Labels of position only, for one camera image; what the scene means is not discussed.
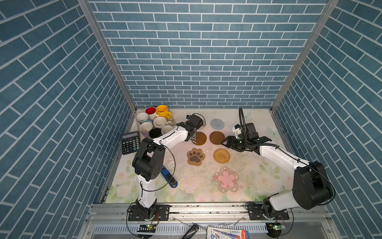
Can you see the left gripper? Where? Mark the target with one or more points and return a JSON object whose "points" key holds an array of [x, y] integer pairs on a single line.
{"points": [[194, 134]]}

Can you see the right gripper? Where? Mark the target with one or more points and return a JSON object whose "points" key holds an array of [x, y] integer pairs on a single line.
{"points": [[230, 142]]}

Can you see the glossy brown scratched coaster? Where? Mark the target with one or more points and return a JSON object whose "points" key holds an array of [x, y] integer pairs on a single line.
{"points": [[201, 138]]}

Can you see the light blue woven coaster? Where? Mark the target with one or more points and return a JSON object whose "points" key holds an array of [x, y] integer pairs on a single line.
{"points": [[217, 124]]}

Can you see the dark brown wooden coaster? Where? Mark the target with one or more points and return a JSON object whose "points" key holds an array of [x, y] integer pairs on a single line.
{"points": [[217, 137]]}

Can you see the rattan round coaster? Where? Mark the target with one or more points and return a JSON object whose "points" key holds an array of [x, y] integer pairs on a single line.
{"points": [[221, 156]]}

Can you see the yellow mug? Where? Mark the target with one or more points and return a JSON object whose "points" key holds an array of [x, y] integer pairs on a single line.
{"points": [[163, 111]]}

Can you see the cork paw coaster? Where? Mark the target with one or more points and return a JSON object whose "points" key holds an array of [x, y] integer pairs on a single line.
{"points": [[195, 157]]}

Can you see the beige tray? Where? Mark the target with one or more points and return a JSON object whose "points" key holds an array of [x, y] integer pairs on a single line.
{"points": [[172, 120]]}

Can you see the pink flower coaster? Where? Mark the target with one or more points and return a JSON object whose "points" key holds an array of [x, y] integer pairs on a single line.
{"points": [[226, 180]]}

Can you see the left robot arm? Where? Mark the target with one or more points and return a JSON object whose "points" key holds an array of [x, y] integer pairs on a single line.
{"points": [[148, 161]]}

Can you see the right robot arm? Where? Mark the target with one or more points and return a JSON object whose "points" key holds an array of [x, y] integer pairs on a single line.
{"points": [[311, 187]]}

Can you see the black mug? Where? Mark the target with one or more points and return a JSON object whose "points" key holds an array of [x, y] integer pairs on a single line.
{"points": [[155, 133]]}

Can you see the red interior mug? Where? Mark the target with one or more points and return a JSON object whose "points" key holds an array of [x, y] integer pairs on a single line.
{"points": [[151, 112]]}

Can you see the white mug lavender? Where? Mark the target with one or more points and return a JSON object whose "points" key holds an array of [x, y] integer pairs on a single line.
{"points": [[145, 128]]}

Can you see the black calculator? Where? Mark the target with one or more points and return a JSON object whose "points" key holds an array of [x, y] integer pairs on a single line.
{"points": [[130, 142]]}

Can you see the right circuit board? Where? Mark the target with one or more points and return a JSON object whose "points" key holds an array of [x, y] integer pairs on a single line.
{"points": [[275, 227]]}

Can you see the circuit board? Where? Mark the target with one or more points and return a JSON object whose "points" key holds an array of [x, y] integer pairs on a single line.
{"points": [[146, 229], [275, 227]]}

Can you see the printed packet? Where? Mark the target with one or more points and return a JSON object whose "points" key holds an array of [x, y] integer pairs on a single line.
{"points": [[221, 233]]}

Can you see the left circuit board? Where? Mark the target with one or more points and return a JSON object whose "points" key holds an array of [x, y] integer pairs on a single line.
{"points": [[146, 229]]}

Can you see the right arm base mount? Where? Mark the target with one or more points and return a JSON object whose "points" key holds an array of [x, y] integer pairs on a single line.
{"points": [[264, 212]]}

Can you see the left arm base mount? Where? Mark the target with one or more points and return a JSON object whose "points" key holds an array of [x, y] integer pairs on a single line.
{"points": [[154, 213]]}

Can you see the black remote handle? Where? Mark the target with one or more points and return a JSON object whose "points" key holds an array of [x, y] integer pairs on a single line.
{"points": [[191, 232]]}

